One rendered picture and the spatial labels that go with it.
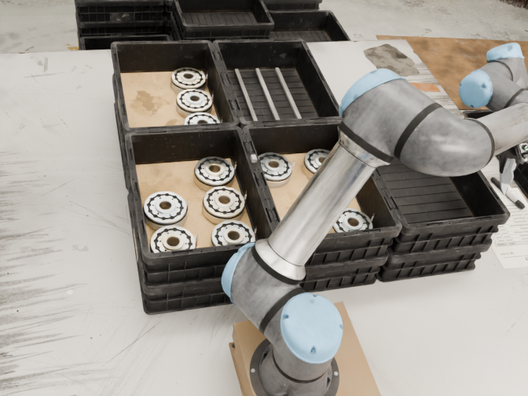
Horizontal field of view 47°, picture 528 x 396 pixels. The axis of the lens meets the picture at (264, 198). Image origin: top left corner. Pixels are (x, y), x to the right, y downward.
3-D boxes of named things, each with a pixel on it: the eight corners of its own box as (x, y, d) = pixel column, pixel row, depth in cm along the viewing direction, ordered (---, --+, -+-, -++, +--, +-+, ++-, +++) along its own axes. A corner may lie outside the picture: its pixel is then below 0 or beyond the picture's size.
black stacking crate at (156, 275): (273, 275, 141) (280, 244, 132) (144, 291, 132) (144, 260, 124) (235, 159, 166) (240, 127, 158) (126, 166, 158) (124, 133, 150)
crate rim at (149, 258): (280, 250, 134) (282, 243, 132) (144, 266, 125) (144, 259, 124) (240, 132, 159) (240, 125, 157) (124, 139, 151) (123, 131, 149)
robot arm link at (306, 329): (302, 394, 113) (315, 363, 103) (254, 342, 119) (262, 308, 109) (344, 356, 119) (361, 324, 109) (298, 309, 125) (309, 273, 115)
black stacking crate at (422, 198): (493, 247, 157) (511, 218, 149) (390, 260, 149) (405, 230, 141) (427, 145, 182) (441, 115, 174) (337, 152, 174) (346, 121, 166)
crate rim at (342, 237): (401, 236, 142) (405, 229, 140) (280, 250, 134) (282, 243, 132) (344, 126, 167) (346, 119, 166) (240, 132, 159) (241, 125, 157)
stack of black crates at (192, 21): (244, 70, 311) (256, -11, 279) (261, 107, 292) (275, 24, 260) (167, 74, 299) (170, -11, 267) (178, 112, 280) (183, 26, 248)
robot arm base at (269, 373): (342, 392, 125) (353, 372, 117) (277, 419, 120) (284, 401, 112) (309, 330, 133) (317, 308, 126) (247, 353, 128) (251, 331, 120)
